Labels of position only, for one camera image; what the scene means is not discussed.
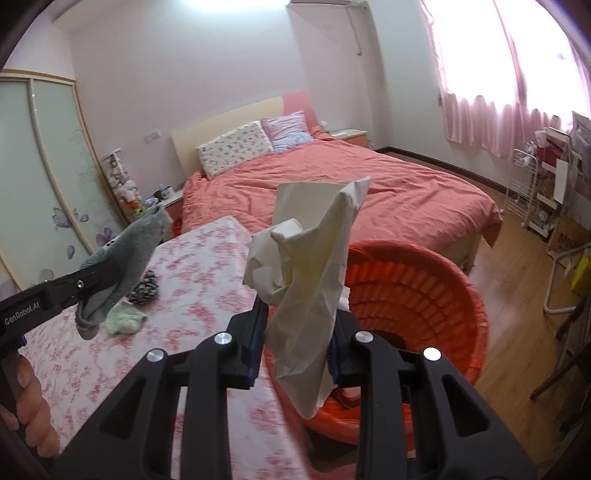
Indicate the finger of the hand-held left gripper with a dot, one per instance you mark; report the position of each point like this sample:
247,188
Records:
69,288

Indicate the mug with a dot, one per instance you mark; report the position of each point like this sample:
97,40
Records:
162,192

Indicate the orange plastic basket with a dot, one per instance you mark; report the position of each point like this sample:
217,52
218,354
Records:
415,286

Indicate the cream paper bag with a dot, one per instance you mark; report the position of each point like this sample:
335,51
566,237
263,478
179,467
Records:
304,286

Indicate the pink striped pillow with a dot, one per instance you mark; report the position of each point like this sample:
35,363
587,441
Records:
286,129

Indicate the white tube frame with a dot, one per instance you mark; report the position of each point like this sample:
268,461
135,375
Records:
554,281

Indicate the cream and pink headboard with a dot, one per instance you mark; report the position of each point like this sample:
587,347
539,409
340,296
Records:
221,124

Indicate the grey sock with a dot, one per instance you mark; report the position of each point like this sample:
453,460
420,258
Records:
134,249

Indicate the cardboard box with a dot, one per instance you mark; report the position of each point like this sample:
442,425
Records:
565,235

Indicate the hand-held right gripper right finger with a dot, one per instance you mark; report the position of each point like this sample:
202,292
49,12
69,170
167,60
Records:
333,364

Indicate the bed with coral duvet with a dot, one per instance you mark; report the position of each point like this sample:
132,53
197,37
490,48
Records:
415,194

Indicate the person's left hand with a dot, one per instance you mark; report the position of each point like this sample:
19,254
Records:
39,406

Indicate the white floral pillow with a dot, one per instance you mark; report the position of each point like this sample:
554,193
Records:
231,150

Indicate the pink and white nightstand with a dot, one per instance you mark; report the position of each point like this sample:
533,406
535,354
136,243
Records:
351,136
173,205

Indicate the black floral cloth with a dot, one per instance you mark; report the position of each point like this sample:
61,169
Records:
145,288

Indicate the light green cloth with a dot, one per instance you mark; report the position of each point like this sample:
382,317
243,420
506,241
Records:
124,318

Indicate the flower print sliding wardrobe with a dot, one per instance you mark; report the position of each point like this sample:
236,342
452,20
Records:
46,161

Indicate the pink curtain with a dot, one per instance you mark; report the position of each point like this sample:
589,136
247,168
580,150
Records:
485,69

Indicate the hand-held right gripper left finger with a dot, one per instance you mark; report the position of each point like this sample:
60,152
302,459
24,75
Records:
250,364

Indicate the plush toy display stand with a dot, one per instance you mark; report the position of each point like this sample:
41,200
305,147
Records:
122,180

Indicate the yellow green plush toy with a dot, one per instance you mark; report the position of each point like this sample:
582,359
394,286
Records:
138,211

